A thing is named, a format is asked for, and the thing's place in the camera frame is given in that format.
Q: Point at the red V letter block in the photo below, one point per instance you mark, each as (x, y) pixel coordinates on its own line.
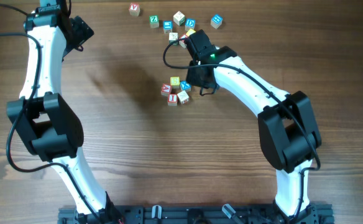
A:
(134, 9)

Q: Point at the blue picture block right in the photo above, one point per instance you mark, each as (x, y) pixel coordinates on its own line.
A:
(216, 21)

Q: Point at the red i block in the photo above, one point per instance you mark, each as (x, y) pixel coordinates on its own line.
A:
(172, 100)
(182, 41)

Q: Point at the yellow top block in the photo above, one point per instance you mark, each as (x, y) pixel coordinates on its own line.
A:
(191, 31)

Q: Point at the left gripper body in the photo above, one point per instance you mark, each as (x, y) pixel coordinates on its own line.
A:
(82, 32)

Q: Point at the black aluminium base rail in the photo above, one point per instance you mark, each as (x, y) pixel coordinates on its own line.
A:
(259, 213)

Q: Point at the blue picture block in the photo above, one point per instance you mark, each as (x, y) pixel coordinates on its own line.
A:
(167, 27)
(216, 21)

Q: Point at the yellow S letter block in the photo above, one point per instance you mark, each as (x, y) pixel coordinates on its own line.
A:
(175, 82)

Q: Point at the red A letter block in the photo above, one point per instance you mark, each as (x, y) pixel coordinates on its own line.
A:
(166, 89)

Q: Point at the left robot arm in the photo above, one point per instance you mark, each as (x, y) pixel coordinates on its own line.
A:
(46, 124)

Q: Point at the white blue side block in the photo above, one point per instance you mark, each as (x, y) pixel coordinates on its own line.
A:
(183, 97)

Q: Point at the white green picture block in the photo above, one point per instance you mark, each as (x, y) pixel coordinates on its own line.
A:
(173, 38)

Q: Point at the blue X letter block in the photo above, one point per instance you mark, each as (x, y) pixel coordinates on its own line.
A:
(185, 86)

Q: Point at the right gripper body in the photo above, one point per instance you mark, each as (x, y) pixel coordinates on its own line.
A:
(193, 78)

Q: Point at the white green top block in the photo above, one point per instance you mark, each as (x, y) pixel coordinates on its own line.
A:
(179, 18)

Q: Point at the green Z letter block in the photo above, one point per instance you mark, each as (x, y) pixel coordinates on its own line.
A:
(154, 21)

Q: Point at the blue D letter block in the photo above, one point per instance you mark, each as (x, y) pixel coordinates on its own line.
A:
(190, 24)

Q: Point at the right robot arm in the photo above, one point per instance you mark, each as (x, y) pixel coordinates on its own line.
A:
(288, 132)

